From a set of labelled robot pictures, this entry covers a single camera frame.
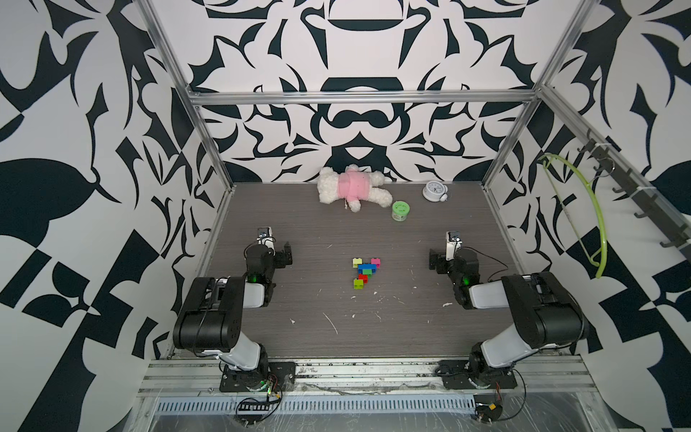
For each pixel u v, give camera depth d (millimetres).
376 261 939
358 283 895
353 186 1081
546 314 458
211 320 503
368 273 915
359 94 933
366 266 933
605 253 660
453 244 825
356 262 939
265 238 803
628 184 597
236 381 673
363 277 905
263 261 709
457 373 745
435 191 1137
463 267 735
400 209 1055
